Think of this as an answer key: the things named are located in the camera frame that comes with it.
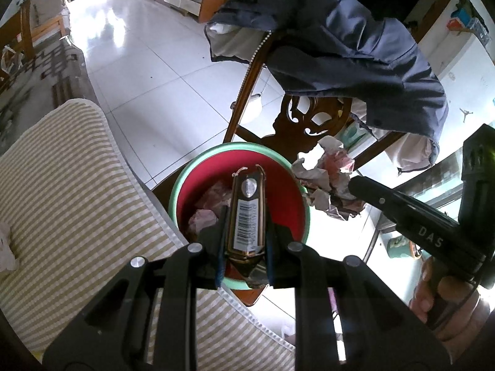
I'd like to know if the carved wooden chair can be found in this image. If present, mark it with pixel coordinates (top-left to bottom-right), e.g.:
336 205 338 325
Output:
151 31 407 307

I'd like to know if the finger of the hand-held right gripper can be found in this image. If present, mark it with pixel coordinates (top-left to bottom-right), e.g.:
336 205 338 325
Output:
348 176 411 222

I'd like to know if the pink plastic bag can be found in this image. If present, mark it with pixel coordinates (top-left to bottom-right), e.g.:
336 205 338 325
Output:
188 180 233 237

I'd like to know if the paper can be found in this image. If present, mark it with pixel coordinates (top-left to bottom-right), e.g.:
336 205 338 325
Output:
291 136 366 221

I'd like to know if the grey patterned blanket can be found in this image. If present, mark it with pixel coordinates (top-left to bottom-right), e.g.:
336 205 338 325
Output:
0 35 97 156

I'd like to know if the wooden armchair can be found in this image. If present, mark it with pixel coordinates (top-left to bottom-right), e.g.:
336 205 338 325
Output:
0 0 71 67

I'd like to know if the white crumpled tissue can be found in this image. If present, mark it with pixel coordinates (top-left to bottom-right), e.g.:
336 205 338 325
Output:
0 222 21 273

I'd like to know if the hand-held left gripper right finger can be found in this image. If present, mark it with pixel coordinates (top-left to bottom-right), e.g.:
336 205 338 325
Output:
265 220 453 371

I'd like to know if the clear plastic bag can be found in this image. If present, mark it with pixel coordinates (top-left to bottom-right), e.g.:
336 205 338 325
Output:
2 45 24 73

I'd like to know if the black gold box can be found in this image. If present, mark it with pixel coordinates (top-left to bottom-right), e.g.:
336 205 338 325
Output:
225 165 267 263

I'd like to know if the red basin with green rim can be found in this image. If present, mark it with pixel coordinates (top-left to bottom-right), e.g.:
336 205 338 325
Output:
169 143 311 291

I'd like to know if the teal cup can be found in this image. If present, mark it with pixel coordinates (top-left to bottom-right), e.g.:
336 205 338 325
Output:
388 235 411 260

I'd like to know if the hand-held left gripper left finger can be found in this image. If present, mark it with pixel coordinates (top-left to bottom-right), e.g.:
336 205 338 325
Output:
42 206 230 371

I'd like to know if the blue grey jacket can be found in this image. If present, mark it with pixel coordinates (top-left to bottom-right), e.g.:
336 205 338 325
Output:
205 0 449 173

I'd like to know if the person's right hand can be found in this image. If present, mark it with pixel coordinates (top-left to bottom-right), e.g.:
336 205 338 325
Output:
409 257 492 335

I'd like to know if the cluttered wall shelf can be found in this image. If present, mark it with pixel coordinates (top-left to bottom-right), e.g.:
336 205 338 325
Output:
446 0 494 48

